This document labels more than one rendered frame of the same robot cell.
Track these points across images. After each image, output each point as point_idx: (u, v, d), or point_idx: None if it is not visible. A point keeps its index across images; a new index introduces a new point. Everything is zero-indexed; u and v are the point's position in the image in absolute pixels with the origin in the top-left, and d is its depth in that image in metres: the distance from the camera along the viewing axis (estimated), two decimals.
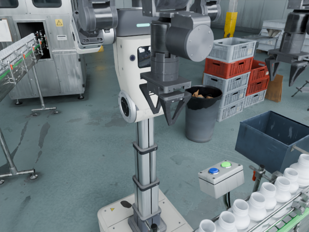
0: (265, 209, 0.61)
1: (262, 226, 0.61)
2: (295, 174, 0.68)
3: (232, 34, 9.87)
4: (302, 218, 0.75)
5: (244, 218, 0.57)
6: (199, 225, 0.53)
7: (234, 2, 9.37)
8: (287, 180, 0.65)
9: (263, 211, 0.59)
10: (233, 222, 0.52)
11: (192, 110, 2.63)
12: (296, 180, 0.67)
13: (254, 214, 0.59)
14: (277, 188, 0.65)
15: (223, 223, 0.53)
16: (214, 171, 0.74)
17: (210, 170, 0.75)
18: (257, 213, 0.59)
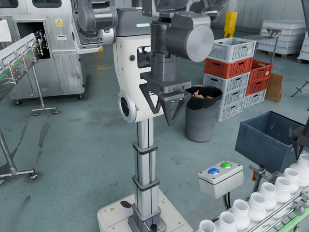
0: (265, 209, 0.60)
1: (262, 226, 0.61)
2: (295, 174, 0.68)
3: (232, 34, 9.87)
4: (302, 219, 0.75)
5: (244, 218, 0.57)
6: (199, 225, 0.53)
7: (234, 2, 9.37)
8: (287, 181, 0.65)
9: (263, 212, 0.59)
10: (233, 223, 0.52)
11: (192, 110, 2.63)
12: (296, 180, 0.67)
13: (254, 214, 0.59)
14: (277, 188, 0.65)
15: (223, 224, 0.53)
16: (214, 172, 0.74)
17: (210, 170, 0.75)
18: (257, 213, 0.59)
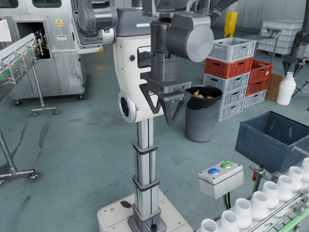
0: (267, 210, 0.60)
1: (262, 226, 0.61)
2: (299, 172, 0.69)
3: (232, 34, 9.87)
4: (302, 219, 0.75)
5: (247, 216, 0.57)
6: (200, 226, 0.53)
7: (234, 2, 9.37)
8: (290, 180, 0.65)
9: (264, 211, 0.59)
10: (234, 222, 0.52)
11: (192, 110, 2.63)
12: (301, 177, 0.68)
13: (254, 211, 0.60)
14: (277, 185, 0.66)
15: (224, 222, 0.53)
16: (214, 172, 0.74)
17: (210, 170, 0.75)
18: (257, 211, 0.59)
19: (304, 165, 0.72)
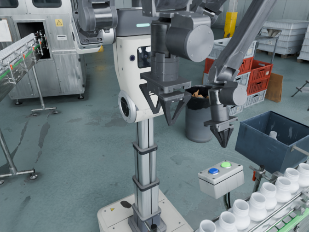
0: (265, 210, 0.60)
1: (261, 227, 0.61)
2: (295, 174, 0.68)
3: (232, 34, 9.87)
4: (302, 219, 0.75)
5: (245, 218, 0.57)
6: (199, 225, 0.53)
7: (234, 2, 9.37)
8: (288, 181, 0.65)
9: (263, 212, 0.59)
10: (233, 223, 0.52)
11: (192, 110, 2.63)
12: (298, 179, 0.67)
13: (254, 213, 0.59)
14: (276, 187, 0.65)
15: (223, 223, 0.53)
16: (214, 172, 0.74)
17: (210, 170, 0.75)
18: (256, 213, 0.59)
19: (298, 171, 0.70)
